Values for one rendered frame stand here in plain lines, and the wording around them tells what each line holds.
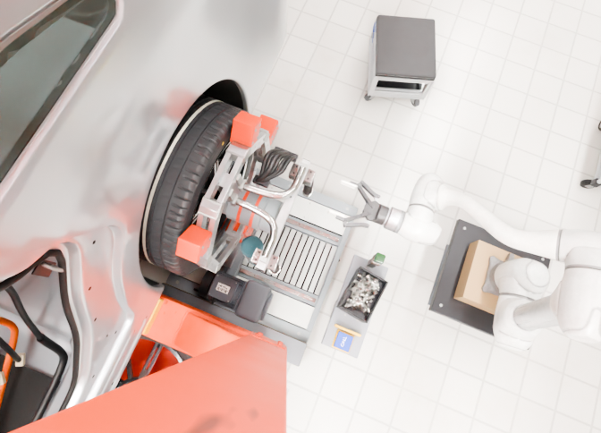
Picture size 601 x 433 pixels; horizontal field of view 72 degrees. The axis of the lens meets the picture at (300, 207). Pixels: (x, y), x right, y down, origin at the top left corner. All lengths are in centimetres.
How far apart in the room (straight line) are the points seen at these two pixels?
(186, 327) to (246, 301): 37
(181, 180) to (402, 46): 169
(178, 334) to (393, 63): 180
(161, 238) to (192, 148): 30
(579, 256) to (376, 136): 154
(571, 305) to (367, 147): 159
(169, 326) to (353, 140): 156
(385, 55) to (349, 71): 39
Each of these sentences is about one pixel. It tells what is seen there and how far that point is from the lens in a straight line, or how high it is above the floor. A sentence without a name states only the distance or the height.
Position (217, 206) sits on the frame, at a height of 112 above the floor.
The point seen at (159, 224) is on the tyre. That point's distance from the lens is 135.
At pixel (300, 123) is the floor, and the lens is 264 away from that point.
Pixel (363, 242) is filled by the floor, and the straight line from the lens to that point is 244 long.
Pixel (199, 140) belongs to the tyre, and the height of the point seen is 116.
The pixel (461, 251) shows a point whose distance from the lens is 227.
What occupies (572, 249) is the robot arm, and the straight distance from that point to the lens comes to 147.
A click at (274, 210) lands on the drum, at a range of 149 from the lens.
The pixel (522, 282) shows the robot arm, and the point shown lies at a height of 65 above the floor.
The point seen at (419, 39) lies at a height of 34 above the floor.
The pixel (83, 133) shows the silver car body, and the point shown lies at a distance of 89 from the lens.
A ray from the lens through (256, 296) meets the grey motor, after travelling 196.
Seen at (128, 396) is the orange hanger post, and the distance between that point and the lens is 39.
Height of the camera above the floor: 236
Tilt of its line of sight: 75 degrees down
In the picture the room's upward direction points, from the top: 7 degrees clockwise
